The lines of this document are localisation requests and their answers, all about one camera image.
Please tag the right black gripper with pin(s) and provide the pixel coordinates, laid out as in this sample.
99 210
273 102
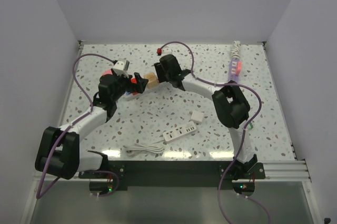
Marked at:
160 72

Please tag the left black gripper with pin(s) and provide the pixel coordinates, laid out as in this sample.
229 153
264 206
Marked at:
138 87

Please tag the small white cube adapter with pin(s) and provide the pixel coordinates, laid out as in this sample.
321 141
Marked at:
197 116

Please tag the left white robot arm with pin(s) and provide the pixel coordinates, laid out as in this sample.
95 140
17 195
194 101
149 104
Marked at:
60 153

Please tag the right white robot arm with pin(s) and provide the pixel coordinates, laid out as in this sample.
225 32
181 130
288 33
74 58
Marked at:
231 107

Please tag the pink plug adapter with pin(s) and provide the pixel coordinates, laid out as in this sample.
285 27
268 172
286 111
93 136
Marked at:
238 68

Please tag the red cube socket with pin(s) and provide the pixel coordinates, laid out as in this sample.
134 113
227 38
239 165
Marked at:
136 87

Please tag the long white power strip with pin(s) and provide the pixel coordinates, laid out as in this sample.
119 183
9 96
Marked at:
130 96

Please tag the beige dragon cube socket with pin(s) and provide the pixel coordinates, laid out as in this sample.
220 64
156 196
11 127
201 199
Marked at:
152 80

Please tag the pink triangular power strip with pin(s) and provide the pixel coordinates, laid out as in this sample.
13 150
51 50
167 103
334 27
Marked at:
108 72

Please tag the white usb power strip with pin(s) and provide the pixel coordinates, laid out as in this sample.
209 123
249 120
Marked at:
179 131

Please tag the purple power strip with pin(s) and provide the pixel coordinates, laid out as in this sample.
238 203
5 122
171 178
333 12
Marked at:
232 71

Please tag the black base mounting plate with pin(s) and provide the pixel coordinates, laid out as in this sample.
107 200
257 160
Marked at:
169 174

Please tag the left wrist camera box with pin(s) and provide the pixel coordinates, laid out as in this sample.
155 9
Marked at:
121 67

